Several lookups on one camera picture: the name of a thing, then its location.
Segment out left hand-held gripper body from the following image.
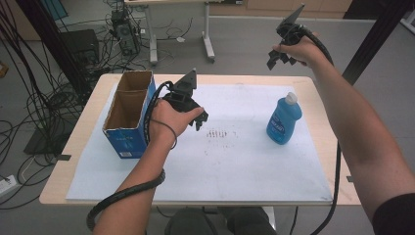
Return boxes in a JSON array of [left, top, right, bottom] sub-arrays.
[[161, 68, 209, 115]]

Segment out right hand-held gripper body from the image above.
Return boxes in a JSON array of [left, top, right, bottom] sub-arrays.
[[275, 3, 309, 47]]

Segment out blue bottle with white cap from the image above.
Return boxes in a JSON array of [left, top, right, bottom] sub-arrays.
[[265, 91, 303, 146]]

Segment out blue cardboard box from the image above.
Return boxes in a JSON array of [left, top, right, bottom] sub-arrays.
[[102, 70, 158, 160]]

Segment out person's right hand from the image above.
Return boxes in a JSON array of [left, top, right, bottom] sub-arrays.
[[272, 31, 327, 69]]

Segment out person's left hand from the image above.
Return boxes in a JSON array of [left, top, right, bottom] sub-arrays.
[[148, 98, 206, 149]]

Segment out wooden cabinets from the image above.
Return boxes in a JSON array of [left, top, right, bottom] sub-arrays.
[[208, 0, 353, 20]]

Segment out white paper mat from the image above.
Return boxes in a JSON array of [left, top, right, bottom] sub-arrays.
[[65, 82, 334, 204]]

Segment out black computer tower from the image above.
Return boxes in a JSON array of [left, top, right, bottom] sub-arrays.
[[111, 9, 141, 57]]

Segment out person's left leg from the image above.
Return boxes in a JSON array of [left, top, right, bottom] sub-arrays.
[[164, 207, 229, 235]]

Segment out person's leg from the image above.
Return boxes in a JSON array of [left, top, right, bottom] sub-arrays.
[[164, 207, 229, 235], [226, 206, 278, 235]]

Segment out person's right leg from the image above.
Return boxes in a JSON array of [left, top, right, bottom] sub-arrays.
[[226, 206, 278, 235]]

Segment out black box on floor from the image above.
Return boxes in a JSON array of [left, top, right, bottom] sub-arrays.
[[62, 28, 101, 67]]

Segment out teal panel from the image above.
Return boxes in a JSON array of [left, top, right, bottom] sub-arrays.
[[40, 0, 69, 22]]

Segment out person's black sleeve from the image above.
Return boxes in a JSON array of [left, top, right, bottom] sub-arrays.
[[371, 192, 415, 235]]

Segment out white power strip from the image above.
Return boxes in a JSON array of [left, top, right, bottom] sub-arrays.
[[0, 174, 18, 199]]

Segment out white desk frame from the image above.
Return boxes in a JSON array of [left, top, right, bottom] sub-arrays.
[[123, 0, 244, 65]]

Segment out left gripper black spiral cable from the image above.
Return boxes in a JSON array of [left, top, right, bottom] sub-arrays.
[[85, 80, 174, 232]]

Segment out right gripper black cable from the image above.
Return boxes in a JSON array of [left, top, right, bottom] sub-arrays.
[[293, 23, 343, 235]]

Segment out black metal pole with cables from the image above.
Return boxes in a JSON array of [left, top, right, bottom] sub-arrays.
[[14, 0, 89, 96]]

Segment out tangle of black cables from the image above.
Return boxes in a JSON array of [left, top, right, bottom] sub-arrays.
[[0, 0, 111, 210]]

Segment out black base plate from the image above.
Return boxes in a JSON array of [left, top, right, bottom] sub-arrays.
[[23, 117, 79, 156]]

